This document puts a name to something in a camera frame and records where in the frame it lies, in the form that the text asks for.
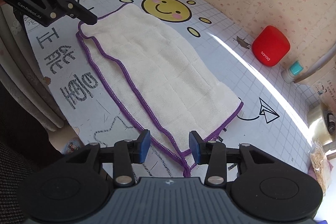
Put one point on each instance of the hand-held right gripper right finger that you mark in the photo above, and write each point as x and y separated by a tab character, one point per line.
194	148

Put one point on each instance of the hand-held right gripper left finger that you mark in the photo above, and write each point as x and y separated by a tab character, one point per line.
144	146

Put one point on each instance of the white towel with purple edge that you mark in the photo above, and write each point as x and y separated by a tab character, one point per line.
157	69

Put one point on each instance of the clear tape roll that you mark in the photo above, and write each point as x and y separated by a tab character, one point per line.
319	124

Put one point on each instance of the clear plastic snack bag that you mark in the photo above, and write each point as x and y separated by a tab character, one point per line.
320	163

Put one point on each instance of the teal capped white stamp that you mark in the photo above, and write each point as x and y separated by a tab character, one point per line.
295	69

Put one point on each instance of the red cylindrical speaker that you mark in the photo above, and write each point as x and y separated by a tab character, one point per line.
270	43

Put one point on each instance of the cartoon paper note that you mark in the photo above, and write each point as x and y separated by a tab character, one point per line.
326	88

